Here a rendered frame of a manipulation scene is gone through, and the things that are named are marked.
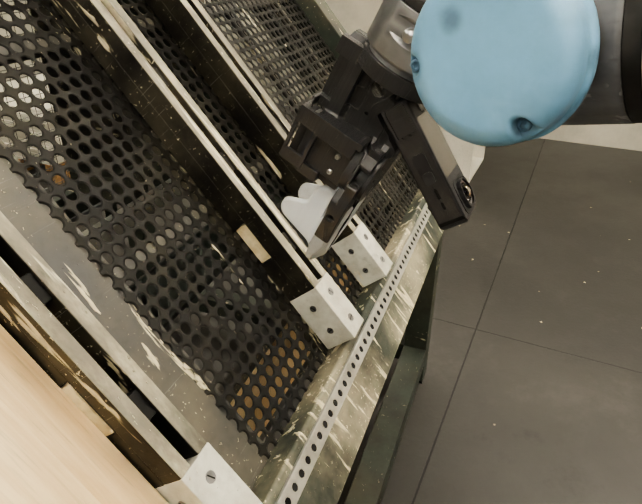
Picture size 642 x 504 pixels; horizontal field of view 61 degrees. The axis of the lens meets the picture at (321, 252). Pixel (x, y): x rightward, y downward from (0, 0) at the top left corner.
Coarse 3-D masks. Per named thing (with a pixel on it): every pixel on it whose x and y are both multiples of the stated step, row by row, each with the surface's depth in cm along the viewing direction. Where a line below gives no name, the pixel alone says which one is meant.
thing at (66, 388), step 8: (64, 384) 66; (64, 392) 64; (72, 392) 64; (72, 400) 65; (80, 400) 64; (80, 408) 65; (88, 408) 64; (88, 416) 65; (96, 416) 64; (96, 424) 65; (104, 424) 65; (104, 432) 65; (112, 432) 65
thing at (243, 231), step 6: (240, 228) 101; (246, 228) 100; (240, 234) 101; (246, 234) 101; (252, 234) 100; (246, 240) 102; (252, 240) 101; (252, 246) 102; (258, 246) 101; (258, 252) 102; (264, 252) 101; (258, 258) 103; (264, 258) 102
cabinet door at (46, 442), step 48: (0, 336) 62; (0, 384) 60; (48, 384) 63; (0, 432) 58; (48, 432) 61; (96, 432) 65; (0, 480) 56; (48, 480) 59; (96, 480) 63; (144, 480) 67
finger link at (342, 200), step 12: (360, 180) 45; (336, 192) 45; (348, 192) 45; (336, 204) 45; (348, 204) 45; (324, 216) 48; (336, 216) 46; (324, 228) 49; (336, 228) 48; (324, 240) 49
